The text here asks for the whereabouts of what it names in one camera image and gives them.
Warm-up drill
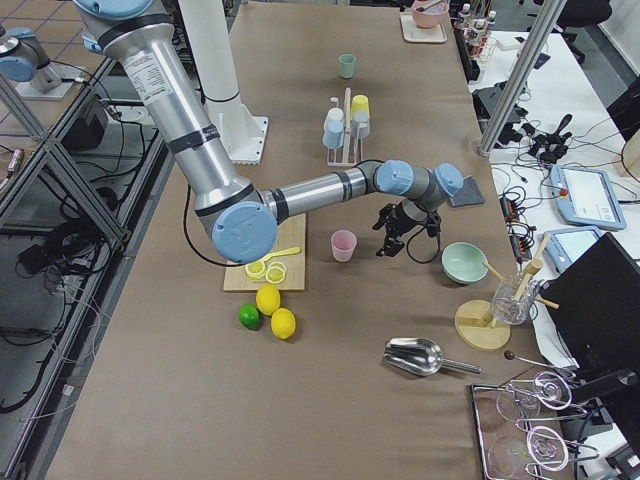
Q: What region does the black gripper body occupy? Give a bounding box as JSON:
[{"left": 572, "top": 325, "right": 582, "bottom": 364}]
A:
[{"left": 383, "top": 200, "right": 441, "bottom": 238}]

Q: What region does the pink plastic cup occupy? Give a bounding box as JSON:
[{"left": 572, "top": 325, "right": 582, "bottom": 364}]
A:
[{"left": 330, "top": 229, "right": 357, "bottom": 263}]

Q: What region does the green plastic cup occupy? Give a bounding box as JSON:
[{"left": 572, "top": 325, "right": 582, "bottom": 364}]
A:
[{"left": 338, "top": 53, "right": 357, "bottom": 79}]

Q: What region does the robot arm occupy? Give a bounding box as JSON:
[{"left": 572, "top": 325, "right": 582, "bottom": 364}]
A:
[
  {"left": 76, "top": 1, "right": 463, "bottom": 264},
  {"left": 1, "top": 27, "right": 71, "bottom": 100}
]

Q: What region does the grey plastic cup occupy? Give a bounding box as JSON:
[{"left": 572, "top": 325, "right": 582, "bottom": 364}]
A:
[{"left": 351, "top": 117, "right": 371, "bottom": 141}]

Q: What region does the blue plastic cup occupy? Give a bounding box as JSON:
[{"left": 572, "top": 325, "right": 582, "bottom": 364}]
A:
[{"left": 322, "top": 120, "right": 344, "bottom": 150}]

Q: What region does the yellow plastic cup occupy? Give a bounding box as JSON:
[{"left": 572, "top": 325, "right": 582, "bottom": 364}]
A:
[{"left": 351, "top": 94, "right": 370, "bottom": 123}]

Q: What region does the white plastic cup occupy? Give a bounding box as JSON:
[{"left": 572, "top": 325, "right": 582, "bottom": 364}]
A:
[{"left": 324, "top": 107, "right": 344, "bottom": 125}]

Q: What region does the light green bowl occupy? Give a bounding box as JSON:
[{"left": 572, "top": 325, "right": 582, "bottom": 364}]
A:
[{"left": 441, "top": 242, "right": 488, "bottom": 285}]

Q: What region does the grey folded cloth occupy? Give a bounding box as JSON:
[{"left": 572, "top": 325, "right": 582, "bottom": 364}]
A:
[{"left": 449, "top": 176, "right": 485, "bottom": 208}]

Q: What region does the wooden cutting board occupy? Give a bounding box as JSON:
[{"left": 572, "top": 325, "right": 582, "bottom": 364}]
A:
[{"left": 223, "top": 214, "right": 307, "bottom": 292}]

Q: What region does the yellow plastic knife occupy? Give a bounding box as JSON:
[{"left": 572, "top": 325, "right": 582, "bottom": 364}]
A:
[{"left": 261, "top": 246, "right": 301, "bottom": 262}]

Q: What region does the wooden mug tree stand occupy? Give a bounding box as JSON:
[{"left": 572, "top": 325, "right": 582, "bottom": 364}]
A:
[{"left": 455, "top": 237, "right": 559, "bottom": 351}]

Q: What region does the metal scoop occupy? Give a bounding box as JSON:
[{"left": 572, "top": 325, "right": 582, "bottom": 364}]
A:
[{"left": 383, "top": 337, "right": 482, "bottom": 377}]

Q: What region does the lemon slice lower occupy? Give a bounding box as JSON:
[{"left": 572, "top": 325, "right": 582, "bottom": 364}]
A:
[{"left": 265, "top": 262, "right": 287, "bottom": 285}]

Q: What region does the lemon slice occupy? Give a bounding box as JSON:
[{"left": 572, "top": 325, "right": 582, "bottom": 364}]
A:
[
  {"left": 244, "top": 260, "right": 267, "bottom": 281},
  {"left": 265, "top": 262, "right": 287, "bottom": 285}
]

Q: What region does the glass mug on stand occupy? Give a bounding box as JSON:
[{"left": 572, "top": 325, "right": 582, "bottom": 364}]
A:
[{"left": 491, "top": 273, "right": 539, "bottom": 325}]

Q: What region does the whole yellow lemon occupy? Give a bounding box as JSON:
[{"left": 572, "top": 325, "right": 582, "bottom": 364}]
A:
[
  {"left": 255, "top": 284, "right": 281, "bottom": 316},
  {"left": 271, "top": 307, "right": 297, "bottom": 340}
]

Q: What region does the lemon slice upper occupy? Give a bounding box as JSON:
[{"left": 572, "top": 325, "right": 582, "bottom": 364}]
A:
[{"left": 244, "top": 260, "right": 267, "bottom": 281}]

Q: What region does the green lime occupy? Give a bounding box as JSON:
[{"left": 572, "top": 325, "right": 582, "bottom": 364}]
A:
[{"left": 238, "top": 303, "right": 261, "bottom": 330}]

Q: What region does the teach pendant tablet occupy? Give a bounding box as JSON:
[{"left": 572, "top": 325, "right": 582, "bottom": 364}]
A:
[
  {"left": 549, "top": 165, "right": 627, "bottom": 231},
  {"left": 543, "top": 226, "right": 603, "bottom": 274}
]

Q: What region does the cream plastic tray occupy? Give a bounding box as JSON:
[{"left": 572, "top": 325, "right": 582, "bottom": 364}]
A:
[{"left": 399, "top": 12, "right": 447, "bottom": 44}]

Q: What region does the pink bowl with ice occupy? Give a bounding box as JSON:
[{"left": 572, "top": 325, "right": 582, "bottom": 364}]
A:
[{"left": 410, "top": 1, "right": 449, "bottom": 29}]

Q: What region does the black monitor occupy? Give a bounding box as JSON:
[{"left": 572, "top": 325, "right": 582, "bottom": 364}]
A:
[{"left": 542, "top": 233, "right": 639, "bottom": 374}]

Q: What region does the white wire cup rack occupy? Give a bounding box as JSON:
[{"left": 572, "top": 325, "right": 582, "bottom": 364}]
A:
[{"left": 325, "top": 87, "right": 365, "bottom": 167}]

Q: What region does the wire glass rack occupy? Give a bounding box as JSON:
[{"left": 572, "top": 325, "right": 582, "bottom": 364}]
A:
[{"left": 469, "top": 367, "right": 613, "bottom": 479}]

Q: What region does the aluminium frame post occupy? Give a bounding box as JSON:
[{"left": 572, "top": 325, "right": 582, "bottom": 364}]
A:
[{"left": 478, "top": 0, "right": 566, "bottom": 157}]

